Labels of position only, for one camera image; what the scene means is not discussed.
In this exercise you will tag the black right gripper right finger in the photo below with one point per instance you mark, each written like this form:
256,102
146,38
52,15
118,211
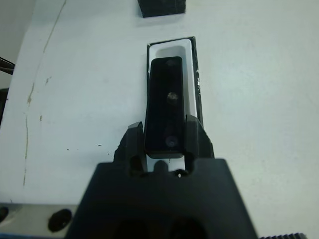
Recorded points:
198,142

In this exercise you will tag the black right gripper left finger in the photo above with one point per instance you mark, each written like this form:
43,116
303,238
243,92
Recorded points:
133,147

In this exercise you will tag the slim black camera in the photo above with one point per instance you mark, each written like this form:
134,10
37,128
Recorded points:
164,107

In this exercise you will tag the glossy black box lid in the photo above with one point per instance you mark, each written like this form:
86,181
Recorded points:
162,7

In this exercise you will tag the black box base white insert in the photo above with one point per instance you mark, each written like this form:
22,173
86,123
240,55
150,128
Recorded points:
190,82

